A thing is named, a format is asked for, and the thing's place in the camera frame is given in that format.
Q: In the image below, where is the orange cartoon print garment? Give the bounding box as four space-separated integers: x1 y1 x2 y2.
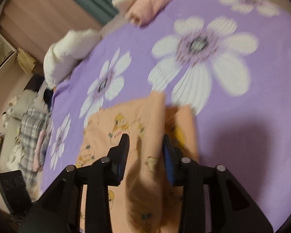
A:
76 91 198 232

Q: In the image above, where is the dark clothing pile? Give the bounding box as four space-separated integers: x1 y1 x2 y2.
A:
24 74 53 113

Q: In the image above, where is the grey plaid cloth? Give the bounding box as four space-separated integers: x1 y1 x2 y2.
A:
6 103 50 196

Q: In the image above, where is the beige sofa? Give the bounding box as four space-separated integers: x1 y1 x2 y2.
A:
0 89 49 199

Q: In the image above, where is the grey cushion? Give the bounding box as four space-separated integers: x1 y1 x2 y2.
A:
11 90 37 120

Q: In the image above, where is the stack of tan books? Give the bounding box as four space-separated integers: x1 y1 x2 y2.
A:
16 48 37 75

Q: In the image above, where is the white fluffy blanket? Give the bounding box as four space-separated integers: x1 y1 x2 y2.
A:
43 29 101 89

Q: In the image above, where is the purple floral bed sheet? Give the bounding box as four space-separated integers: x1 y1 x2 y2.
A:
41 0 291 231

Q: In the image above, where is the pink folded garment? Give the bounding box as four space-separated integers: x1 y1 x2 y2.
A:
125 0 171 27

